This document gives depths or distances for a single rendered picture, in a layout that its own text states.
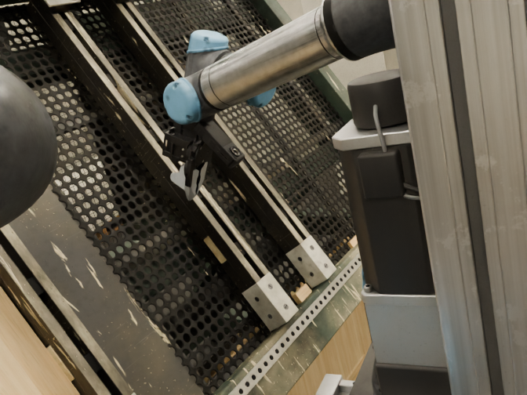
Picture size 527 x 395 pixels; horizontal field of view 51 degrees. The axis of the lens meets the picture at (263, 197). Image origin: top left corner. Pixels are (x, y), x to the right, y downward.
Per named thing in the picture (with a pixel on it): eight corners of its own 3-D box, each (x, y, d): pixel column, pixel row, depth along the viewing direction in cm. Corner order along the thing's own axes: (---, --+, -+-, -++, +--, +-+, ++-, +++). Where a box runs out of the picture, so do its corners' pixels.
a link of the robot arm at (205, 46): (214, 42, 101) (180, 28, 104) (205, 99, 106) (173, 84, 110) (241, 39, 107) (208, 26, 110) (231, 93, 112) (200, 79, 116)
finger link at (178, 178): (172, 192, 124) (177, 155, 120) (194, 201, 123) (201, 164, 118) (164, 197, 122) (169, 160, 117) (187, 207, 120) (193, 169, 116)
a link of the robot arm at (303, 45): (437, 36, 61) (175, 143, 95) (471, 21, 68) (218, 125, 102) (401, -68, 59) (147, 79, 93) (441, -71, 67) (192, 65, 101)
